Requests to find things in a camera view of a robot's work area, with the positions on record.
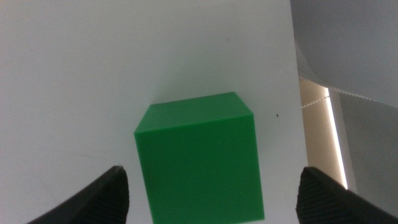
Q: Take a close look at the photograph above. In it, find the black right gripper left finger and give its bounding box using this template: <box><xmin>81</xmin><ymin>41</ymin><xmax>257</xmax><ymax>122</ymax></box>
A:
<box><xmin>26</xmin><ymin>165</ymin><xmax>130</xmax><ymax>224</ymax></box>

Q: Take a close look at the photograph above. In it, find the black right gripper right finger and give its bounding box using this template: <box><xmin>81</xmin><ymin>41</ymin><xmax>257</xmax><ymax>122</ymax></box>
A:
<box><xmin>295</xmin><ymin>166</ymin><xmax>398</xmax><ymax>224</ymax></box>

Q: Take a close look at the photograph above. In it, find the green cube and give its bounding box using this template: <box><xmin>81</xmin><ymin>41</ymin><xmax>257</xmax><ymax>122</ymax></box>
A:
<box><xmin>133</xmin><ymin>91</ymin><xmax>266</xmax><ymax>224</ymax></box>

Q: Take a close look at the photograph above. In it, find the white bead chain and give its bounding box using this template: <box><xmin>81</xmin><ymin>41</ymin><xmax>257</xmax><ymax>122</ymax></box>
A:
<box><xmin>298</xmin><ymin>76</ymin><xmax>379</xmax><ymax>110</ymax></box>

